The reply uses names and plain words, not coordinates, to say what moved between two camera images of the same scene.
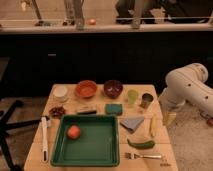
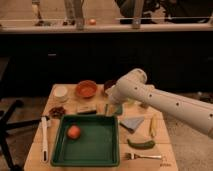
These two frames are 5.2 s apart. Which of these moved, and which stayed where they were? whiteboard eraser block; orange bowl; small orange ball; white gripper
Moved: white gripper
Stayed: orange bowl; whiteboard eraser block; small orange ball
